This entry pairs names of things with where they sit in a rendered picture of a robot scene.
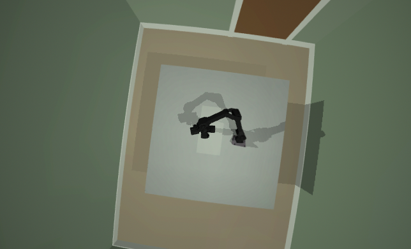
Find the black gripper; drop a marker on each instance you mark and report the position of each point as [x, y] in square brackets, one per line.
[212, 129]

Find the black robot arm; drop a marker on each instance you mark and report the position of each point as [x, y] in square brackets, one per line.
[204, 122]

